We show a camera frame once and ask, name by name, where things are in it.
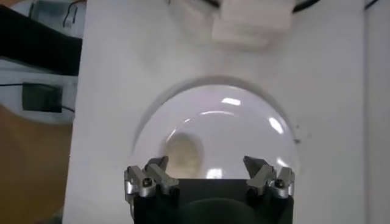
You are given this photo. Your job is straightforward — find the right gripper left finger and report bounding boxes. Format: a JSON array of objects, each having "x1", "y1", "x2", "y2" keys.
[{"x1": 124, "y1": 155, "x2": 180, "y2": 203}]

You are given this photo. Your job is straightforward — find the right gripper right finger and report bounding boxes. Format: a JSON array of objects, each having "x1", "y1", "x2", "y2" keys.
[{"x1": 243, "y1": 155, "x2": 296, "y2": 200}]

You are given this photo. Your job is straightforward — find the white steamed baozi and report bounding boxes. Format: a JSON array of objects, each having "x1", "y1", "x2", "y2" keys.
[{"x1": 162, "y1": 132, "x2": 204, "y2": 179}]

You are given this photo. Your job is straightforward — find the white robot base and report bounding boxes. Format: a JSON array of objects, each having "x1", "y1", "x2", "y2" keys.
[{"x1": 0, "y1": 57, "x2": 79, "y2": 126}]

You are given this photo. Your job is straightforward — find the stainless steel steamer basket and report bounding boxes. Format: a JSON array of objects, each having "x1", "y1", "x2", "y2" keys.
[{"x1": 219, "y1": 0, "x2": 296, "y2": 32}]

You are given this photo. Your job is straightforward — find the round white plate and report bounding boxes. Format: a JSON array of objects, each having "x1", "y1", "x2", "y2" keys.
[{"x1": 129, "y1": 75, "x2": 301, "y2": 183}]

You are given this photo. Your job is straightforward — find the black power brick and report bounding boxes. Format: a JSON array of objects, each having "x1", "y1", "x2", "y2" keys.
[{"x1": 21, "y1": 83, "x2": 63, "y2": 114}]

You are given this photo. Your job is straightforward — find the black robot body panel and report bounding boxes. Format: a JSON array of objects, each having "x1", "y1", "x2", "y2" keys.
[{"x1": 0, "y1": 4, "x2": 83, "y2": 77}]

